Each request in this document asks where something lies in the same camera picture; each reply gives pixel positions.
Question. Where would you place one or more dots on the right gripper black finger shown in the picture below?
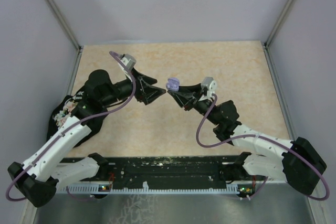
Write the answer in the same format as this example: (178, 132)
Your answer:
(191, 91)
(184, 100)

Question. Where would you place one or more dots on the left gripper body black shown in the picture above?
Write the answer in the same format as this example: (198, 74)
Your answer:
(124, 89)

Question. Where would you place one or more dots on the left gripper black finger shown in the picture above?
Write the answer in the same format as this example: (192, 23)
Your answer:
(150, 93)
(143, 79)

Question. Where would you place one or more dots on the aluminium frame corner post left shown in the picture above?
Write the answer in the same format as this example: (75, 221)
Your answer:
(60, 18)

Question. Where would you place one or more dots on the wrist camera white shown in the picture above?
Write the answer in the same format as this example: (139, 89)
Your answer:
(208, 87)
(128, 63)

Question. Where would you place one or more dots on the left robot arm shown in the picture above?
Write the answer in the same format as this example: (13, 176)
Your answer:
(39, 177)

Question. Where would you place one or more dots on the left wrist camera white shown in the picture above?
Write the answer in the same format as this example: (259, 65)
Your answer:
(128, 63)

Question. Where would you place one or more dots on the aluminium frame corner post right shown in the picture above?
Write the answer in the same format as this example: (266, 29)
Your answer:
(279, 23)

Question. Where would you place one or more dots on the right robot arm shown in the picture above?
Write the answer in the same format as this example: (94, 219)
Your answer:
(293, 161)

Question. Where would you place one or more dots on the white slotted cable duct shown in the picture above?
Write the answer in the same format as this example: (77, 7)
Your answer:
(102, 189)

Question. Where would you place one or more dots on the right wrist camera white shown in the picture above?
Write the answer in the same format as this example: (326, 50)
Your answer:
(208, 87)

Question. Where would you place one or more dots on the black floral printed cloth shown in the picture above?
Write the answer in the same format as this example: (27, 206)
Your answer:
(76, 112)

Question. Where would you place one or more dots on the aluminium frame corner post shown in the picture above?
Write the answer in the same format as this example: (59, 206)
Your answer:
(60, 18)
(279, 23)

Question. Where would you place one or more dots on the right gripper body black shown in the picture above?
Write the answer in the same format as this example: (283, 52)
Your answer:
(201, 106)

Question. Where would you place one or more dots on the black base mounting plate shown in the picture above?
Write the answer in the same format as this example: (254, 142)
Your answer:
(171, 172)

